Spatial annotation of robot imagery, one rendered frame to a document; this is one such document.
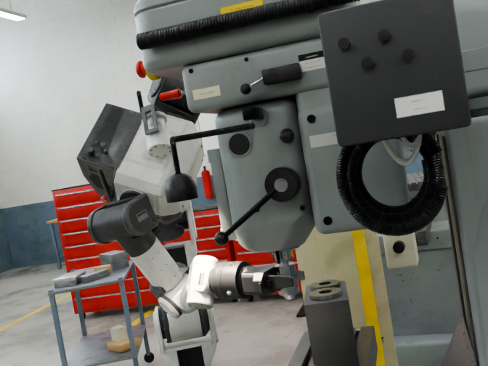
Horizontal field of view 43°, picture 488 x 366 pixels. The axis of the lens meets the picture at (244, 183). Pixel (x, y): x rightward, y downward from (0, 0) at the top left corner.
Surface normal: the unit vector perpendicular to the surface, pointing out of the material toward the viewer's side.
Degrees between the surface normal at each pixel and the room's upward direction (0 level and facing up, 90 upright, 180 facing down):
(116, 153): 59
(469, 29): 90
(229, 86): 90
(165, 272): 100
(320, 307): 90
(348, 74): 90
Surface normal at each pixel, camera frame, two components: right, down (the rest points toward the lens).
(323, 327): -0.12, 0.07
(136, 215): 0.84, -0.22
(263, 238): -0.13, 0.61
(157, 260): 0.61, 0.11
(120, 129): 0.03, -0.48
